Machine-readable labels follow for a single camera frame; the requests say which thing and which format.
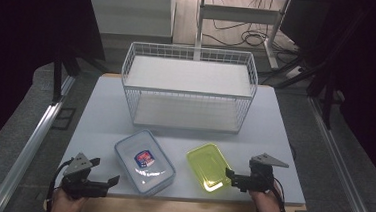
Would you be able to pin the person's right hand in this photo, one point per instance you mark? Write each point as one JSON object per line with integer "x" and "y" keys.
{"x": 266, "y": 203}

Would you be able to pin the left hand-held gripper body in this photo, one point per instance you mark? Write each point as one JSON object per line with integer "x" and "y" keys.
{"x": 81, "y": 187}

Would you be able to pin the white cabinet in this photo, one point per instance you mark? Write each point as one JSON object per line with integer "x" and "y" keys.
{"x": 131, "y": 10}

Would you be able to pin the black metal stand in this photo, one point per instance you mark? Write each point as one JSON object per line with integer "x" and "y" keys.
{"x": 57, "y": 77}
{"x": 327, "y": 92}

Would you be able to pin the yellow-green lidded container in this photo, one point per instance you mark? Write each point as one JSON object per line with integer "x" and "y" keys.
{"x": 209, "y": 167}

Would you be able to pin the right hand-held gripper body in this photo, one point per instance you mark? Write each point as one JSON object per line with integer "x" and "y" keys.
{"x": 260, "y": 178}

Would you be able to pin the clear container with label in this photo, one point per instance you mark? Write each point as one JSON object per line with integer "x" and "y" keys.
{"x": 145, "y": 161}

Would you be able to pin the dark curtain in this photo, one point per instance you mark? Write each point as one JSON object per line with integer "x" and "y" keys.
{"x": 369, "y": 65}
{"x": 20, "y": 40}

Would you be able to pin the white metal desk frame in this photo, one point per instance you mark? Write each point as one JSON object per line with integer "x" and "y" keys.
{"x": 240, "y": 14}

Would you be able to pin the person's left hand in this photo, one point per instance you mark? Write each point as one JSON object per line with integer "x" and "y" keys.
{"x": 67, "y": 206}

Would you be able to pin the aluminium rail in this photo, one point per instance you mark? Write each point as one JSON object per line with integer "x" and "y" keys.
{"x": 342, "y": 167}
{"x": 29, "y": 145}

